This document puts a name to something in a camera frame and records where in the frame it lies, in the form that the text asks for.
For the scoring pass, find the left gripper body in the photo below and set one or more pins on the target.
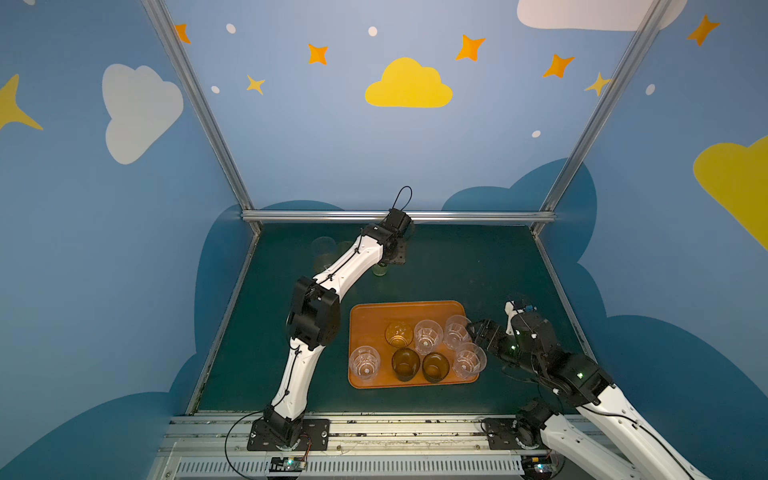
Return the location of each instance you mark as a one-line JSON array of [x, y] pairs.
[[398, 251]]

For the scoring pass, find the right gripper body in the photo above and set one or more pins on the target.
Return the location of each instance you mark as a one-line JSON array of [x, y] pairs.
[[489, 332]]

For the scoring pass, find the clear faceted glass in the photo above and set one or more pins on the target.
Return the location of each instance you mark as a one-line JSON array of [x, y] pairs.
[[364, 363], [470, 360], [428, 336], [455, 332]]

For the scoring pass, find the short green glass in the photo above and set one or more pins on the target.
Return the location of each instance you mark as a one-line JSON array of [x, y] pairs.
[[380, 270]]

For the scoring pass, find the small olive textured cup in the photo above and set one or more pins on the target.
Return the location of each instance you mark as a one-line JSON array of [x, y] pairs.
[[435, 367]]

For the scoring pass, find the tall clear bluish glass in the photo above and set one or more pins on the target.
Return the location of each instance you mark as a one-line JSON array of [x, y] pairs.
[[324, 250]]

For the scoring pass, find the dark olive textured cup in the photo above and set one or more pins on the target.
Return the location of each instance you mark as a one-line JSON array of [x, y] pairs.
[[405, 363]]

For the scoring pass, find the short yellow glass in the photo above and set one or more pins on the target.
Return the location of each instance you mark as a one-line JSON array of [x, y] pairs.
[[399, 334]]

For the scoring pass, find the orange plastic tray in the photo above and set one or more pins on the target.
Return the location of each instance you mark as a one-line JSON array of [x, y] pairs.
[[367, 327]]

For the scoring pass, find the clear faceted glass back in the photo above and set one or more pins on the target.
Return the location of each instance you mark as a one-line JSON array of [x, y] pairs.
[[364, 363]]

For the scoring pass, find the tall green glass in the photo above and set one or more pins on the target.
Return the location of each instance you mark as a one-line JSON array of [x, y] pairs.
[[343, 247]]

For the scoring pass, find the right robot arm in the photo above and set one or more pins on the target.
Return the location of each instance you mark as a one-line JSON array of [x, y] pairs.
[[529, 343]]

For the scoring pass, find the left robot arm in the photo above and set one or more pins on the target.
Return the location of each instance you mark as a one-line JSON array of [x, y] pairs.
[[314, 321]]

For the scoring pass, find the right controller board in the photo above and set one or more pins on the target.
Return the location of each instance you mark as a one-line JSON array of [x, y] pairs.
[[537, 468]]

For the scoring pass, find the controller board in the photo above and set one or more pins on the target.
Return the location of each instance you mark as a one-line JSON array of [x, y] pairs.
[[293, 465], [537, 468]]

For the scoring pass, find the left controller board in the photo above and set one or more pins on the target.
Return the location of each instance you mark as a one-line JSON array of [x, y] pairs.
[[293, 465]]

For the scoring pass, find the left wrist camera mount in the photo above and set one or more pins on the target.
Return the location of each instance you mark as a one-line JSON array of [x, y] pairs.
[[397, 222]]

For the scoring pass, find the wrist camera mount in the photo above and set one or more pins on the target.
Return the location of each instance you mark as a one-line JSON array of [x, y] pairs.
[[397, 222], [511, 310]]

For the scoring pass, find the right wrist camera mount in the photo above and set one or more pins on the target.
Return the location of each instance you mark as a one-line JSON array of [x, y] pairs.
[[511, 310]]

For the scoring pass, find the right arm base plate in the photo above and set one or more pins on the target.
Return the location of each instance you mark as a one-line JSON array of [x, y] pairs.
[[509, 433]]

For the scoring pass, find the aluminium right frame post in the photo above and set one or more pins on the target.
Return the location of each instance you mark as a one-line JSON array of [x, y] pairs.
[[633, 56]]

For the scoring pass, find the aluminium frame post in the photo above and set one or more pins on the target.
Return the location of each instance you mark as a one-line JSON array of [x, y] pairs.
[[633, 56], [162, 23]]

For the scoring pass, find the aluminium rear frame bar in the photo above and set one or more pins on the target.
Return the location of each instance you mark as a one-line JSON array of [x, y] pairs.
[[416, 216]]

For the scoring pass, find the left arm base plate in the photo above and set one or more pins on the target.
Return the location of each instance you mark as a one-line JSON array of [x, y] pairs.
[[307, 433]]

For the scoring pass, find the front aluminium rail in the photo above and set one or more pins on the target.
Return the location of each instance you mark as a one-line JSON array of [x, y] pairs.
[[360, 447]]

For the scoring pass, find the aluminium left frame post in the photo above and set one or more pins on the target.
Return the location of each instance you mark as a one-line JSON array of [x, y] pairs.
[[162, 23]]

